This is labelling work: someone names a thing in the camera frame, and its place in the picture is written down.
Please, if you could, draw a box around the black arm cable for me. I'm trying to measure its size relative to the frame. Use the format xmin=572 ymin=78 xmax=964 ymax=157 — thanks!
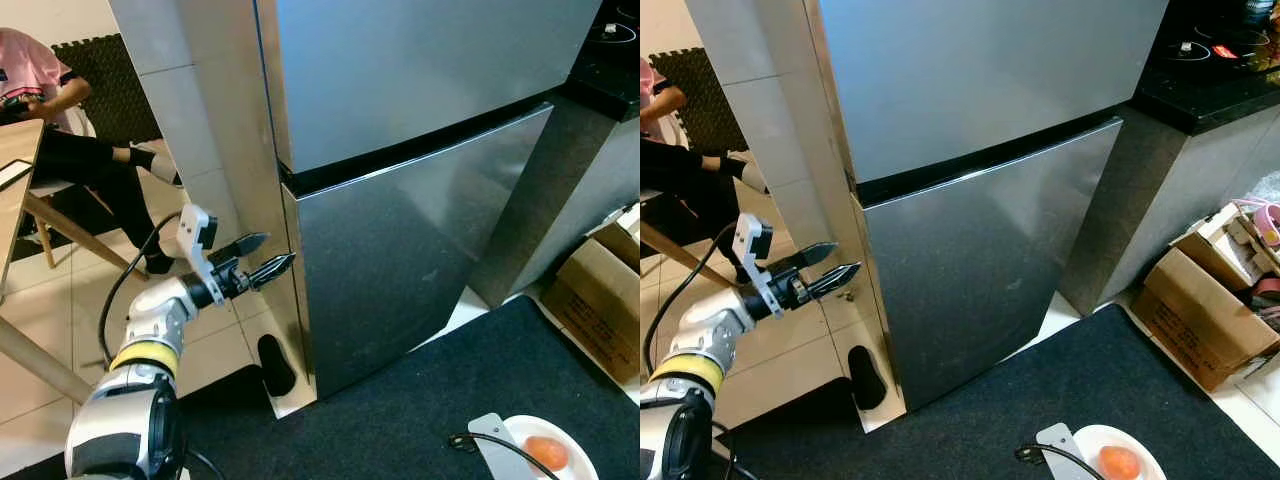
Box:
xmin=447 ymin=432 xmax=546 ymax=480
xmin=645 ymin=222 xmax=742 ymax=377
xmin=98 ymin=212 xmax=187 ymax=367
xmin=1014 ymin=443 xmax=1106 ymax=480

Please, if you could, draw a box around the wooden dining table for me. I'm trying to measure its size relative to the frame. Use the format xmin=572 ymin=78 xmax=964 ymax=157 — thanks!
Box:
xmin=640 ymin=220 xmax=747 ymax=292
xmin=0 ymin=120 xmax=136 ymax=406

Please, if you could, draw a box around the black oval door stopper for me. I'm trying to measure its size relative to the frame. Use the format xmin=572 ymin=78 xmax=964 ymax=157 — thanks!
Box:
xmin=257 ymin=333 xmax=299 ymax=399
xmin=848 ymin=345 xmax=890 ymax=412

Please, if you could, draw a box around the pink plastic item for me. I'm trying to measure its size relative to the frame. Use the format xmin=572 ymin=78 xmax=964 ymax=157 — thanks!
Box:
xmin=1238 ymin=198 xmax=1280 ymax=249

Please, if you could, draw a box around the orange fruit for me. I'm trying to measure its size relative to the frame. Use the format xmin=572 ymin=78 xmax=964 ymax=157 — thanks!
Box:
xmin=1097 ymin=446 xmax=1142 ymax=480
xmin=524 ymin=436 xmax=570 ymax=472

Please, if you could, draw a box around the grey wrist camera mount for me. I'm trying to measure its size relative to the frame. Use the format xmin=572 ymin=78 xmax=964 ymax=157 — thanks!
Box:
xmin=1035 ymin=423 xmax=1098 ymax=480
xmin=468 ymin=413 xmax=533 ymax=480
xmin=732 ymin=213 xmax=776 ymax=319
xmin=176 ymin=205 xmax=220 ymax=306

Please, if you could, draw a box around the dark textured floor mat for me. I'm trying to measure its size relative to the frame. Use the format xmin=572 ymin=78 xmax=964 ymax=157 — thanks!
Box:
xmin=715 ymin=305 xmax=1280 ymax=480
xmin=180 ymin=295 xmax=641 ymax=480

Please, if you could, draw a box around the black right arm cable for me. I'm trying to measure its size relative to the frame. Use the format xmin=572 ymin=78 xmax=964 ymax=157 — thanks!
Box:
xmin=1014 ymin=443 xmax=1106 ymax=480
xmin=447 ymin=432 xmax=546 ymax=480

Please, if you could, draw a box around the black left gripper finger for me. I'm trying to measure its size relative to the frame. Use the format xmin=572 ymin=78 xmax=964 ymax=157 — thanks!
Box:
xmin=805 ymin=262 xmax=864 ymax=302
xmin=245 ymin=253 xmax=297 ymax=292
xmin=775 ymin=241 xmax=840 ymax=274
xmin=213 ymin=232 xmax=271 ymax=264

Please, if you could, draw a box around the large white bowl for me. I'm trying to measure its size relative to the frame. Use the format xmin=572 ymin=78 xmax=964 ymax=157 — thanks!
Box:
xmin=1070 ymin=425 xmax=1167 ymax=480
xmin=500 ymin=414 xmax=600 ymax=480

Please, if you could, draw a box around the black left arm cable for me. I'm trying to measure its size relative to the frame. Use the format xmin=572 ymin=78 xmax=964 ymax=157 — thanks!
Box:
xmin=645 ymin=222 xmax=742 ymax=377
xmin=98 ymin=212 xmax=187 ymax=367

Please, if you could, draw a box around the tall silver fridge door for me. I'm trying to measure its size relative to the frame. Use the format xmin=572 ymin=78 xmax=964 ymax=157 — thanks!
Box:
xmin=855 ymin=118 xmax=1126 ymax=413
xmin=283 ymin=100 xmax=556 ymax=401

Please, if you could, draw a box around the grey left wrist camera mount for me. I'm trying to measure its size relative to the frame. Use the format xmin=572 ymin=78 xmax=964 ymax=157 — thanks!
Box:
xmin=176 ymin=205 xmax=220 ymax=306
xmin=732 ymin=213 xmax=776 ymax=319

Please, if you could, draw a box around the open cardboard box with clutter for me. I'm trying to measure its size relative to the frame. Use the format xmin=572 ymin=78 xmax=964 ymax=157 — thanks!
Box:
xmin=1172 ymin=200 xmax=1280 ymax=301
xmin=588 ymin=205 xmax=641 ymax=269

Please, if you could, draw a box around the black induction hob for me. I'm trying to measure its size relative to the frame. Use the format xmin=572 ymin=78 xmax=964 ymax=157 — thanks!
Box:
xmin=590 ymin=0 xmax=641 ymax=51
xmin=1165 ymin=0 xmax=1280 ymax=81

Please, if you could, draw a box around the short silver fridge door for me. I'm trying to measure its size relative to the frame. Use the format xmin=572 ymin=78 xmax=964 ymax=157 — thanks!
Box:
xmin=812 ymin=0 xmax=1173 ymax=186
xmin=253 ymin=0 xmax=608 ymax=179

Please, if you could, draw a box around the silver two-door fridge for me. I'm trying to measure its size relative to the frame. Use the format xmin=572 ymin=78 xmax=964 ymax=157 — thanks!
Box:
xmin=253 ymin=0 xmax=608 ymax=403
xmin=812 ymin=0 xmax=1173 ymax=413

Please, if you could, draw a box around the dark foam wall panel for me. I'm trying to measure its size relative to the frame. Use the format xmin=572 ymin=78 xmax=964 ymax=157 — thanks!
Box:
xmin=50 ymin=33 xmax=166 ymax=147
xmin=677 ymin=47 xmax=753 ymax=154

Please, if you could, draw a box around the printed brown cardboard box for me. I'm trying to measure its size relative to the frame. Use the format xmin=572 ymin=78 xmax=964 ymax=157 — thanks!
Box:
xmin=1143 ymin=245 xmax=1280 ymax=392
xmin=540 ymin=228 xmax=641 ymax=387

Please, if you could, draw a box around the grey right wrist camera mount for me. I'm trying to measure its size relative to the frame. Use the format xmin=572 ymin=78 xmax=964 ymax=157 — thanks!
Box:
xmin=1035 ymin=423 xmax=1098 ymax=480
xmin=468 ymin=413 xmax=533 ymax=480

